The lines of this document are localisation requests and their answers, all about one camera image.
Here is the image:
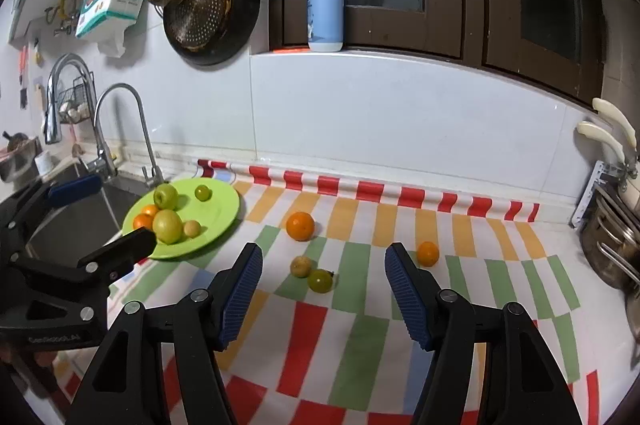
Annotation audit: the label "yellowish green apple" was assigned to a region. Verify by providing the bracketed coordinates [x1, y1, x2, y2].
[152, 209, 184, 245]

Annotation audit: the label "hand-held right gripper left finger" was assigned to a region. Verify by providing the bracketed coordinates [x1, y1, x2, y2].
[75, 242, 264, 425]

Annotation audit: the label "striped colourful tablecloth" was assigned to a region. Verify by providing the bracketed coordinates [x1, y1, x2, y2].
[50, 159, 601, 425]

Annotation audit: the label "stainless steel sink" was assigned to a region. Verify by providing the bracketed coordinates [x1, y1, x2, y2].
[20, 162, 166, 266]

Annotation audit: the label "cream handled knife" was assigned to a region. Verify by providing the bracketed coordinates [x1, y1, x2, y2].
[576, 121, 626, 166]
[592, 98, 637, 156]

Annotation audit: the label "person's left hand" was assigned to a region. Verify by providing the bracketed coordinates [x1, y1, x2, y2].
[27, 347, 58, 370]

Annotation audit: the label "metal wall hooks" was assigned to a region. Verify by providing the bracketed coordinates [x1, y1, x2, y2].
[42, 0, 83, 36]

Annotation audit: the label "tall chrome pull-down faucet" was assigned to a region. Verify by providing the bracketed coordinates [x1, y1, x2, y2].
[42, 53, 118, 181]

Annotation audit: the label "thin gooseneck faucet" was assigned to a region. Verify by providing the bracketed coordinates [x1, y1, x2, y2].
[93, 83, 166, 186]

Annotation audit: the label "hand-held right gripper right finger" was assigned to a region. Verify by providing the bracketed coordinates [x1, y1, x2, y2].
[384, 242, 583, 425]

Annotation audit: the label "white pump soap bottle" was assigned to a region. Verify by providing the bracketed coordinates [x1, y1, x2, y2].
[306, 0, 346, 53]

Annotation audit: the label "black wire basket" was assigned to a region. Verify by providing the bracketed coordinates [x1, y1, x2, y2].
[57, 75, 96, 123]

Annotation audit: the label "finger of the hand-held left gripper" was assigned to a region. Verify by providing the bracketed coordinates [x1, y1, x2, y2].
[10, 226, 158, 291]
[0, 175, 102, 236]

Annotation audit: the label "metal dish rack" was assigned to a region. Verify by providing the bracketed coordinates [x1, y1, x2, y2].
[569, 160, 640, 256]

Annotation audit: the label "green plastic plate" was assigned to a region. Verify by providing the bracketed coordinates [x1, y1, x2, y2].
[121, 178, 242, 261]

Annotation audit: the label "stainless steel pot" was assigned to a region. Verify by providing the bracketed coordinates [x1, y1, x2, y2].
[580, 200, 640, 291]

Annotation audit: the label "copper perforated strainer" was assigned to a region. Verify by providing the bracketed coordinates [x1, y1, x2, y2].
[170, 0, 233, 51]

